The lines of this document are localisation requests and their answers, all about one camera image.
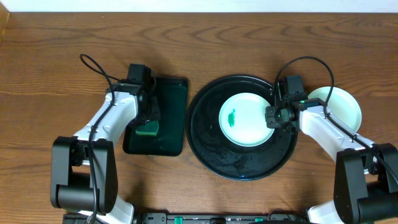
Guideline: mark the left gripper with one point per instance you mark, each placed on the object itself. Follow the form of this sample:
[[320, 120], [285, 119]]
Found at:
[[150, 113]]

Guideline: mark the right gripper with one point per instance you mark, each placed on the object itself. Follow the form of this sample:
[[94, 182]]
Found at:
[[270, 121]]

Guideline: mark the green sponge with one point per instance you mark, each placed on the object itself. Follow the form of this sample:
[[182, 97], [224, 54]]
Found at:
[[151, 128]]

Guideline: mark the light green plate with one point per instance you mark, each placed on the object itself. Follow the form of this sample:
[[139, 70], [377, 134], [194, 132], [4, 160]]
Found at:
[[242, 119], [342, 106]]

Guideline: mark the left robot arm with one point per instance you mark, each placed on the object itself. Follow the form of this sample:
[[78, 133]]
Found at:
[[83, 174]]

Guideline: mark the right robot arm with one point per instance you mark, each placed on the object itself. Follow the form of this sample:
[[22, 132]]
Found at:
[[365, 188]]

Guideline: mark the black rectangular tray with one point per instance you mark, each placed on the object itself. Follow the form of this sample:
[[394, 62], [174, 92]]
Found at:
[[172, 97]]

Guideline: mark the round black tray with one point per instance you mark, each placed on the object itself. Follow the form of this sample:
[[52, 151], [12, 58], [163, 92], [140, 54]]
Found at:
[[215, 151]]

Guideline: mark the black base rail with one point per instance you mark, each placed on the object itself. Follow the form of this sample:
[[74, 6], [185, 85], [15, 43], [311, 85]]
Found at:
[[163, 218]]

